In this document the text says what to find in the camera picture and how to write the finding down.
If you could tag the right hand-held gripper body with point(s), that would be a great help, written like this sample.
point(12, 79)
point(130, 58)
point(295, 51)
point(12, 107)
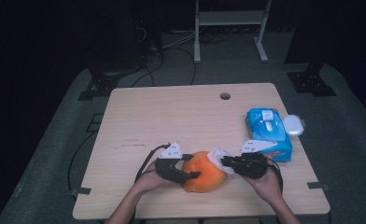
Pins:
point(252, 165)

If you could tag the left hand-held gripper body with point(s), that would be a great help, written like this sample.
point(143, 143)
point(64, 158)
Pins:
point(168, 171)

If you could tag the orange plush toy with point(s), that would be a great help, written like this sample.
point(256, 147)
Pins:
point(203, 177)

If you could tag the white wet wipe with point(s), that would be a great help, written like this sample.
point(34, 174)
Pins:
point(215, 157)

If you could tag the blue wet wipes pack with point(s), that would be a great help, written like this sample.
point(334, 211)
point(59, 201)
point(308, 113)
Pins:
point(273, 127)

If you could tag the person's left hand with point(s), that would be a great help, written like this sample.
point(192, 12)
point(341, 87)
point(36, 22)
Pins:
point(150, 182)

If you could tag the person's right hand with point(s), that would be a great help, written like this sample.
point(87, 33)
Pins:
point(268, 186)

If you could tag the black tape piece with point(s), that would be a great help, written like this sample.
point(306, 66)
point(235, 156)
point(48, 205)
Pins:
point(318, 185)
point(81, 191)

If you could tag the black stand base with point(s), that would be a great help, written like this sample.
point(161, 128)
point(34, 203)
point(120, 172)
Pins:
point(310, 82)
point(101, 84)

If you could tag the white metal stand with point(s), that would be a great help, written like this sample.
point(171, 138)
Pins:
point(231, 18)

